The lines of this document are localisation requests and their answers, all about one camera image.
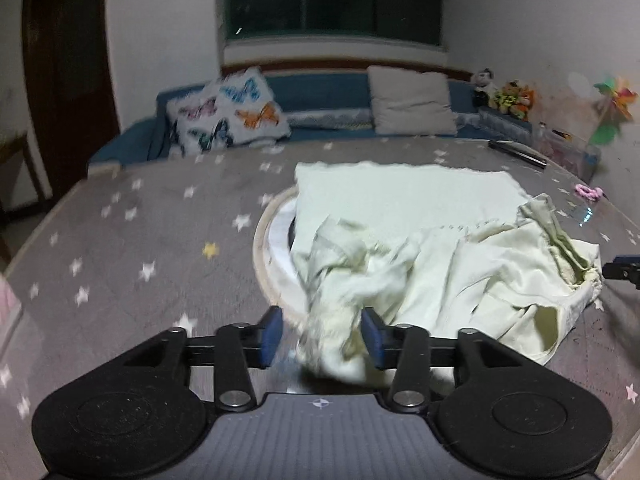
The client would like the pale green t-shirt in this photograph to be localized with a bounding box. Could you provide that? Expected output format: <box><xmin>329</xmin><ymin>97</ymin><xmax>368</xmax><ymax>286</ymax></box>
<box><xmin>291</xmin><ymin>162</ymin><xmax>602</xmax><ymax>385</ymax></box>

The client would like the clear plastic box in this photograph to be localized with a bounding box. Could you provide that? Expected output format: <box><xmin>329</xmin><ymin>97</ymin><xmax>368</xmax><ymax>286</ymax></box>
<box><xmin>533</xmin><ymin>122</ymin><xmax>601</xmax><ymax>183</ymax></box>

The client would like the black remote control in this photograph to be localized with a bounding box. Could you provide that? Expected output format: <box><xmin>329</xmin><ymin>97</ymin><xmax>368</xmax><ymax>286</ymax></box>
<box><xmin>488</xmin><ymin>140</ymin><xmax>547</xmax><ymax>170</ymax></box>

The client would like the colourful pinwheel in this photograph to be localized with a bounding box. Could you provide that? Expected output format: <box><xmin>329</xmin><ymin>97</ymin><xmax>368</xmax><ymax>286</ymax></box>
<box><xmin>588</xmin><ymin>77</ymin><xmax>639</xmax><ymax>146</ymax></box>

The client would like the orange yellow plush toy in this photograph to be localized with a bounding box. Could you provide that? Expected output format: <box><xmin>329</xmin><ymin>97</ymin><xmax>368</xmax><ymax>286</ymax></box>
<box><xmin>489</xmin><ymin>79</ymin><xmax>536</xmax><ymax>122</ymax></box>

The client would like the panda plush toy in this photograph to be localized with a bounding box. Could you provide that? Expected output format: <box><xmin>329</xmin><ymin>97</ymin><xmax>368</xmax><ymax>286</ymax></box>
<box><xmin>471</xmin><ymin>68</ymin><xmax>498</xmax><ymax>108</ymax></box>

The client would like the pink tissue pack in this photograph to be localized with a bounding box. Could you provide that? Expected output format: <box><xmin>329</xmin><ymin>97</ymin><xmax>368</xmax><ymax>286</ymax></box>
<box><xmin>0</xmin><ymin>275</ymin><xmax>22</xmax><ymax>344</ymax></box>

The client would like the butterfly print pillow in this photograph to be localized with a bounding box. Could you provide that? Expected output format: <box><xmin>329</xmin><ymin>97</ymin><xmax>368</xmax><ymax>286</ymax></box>
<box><xmin>166</xmin><ymin>67</ymin><xmax>291</xmax><ymax>156</ymax></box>

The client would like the grey plain pillow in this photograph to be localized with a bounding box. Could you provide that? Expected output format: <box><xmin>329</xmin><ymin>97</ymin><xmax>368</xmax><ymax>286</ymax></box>
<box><xmin>367</xmin><ymin>65</ymin><xmax>457</xmax><ymax>136</ymax></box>

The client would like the blue sofa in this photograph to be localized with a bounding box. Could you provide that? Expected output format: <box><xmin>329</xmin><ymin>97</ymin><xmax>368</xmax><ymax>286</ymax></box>
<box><xmin>90</xmin><ymin>73</ymin><xmax>533</xmax><ymax>166</ymax></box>

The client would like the dark wooden door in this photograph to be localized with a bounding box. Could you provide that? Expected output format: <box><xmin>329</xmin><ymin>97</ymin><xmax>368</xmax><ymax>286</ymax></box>
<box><xmin>22</xmin><ymin>0</ymin><xmax>120</xmax><ymax>198</ymax></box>

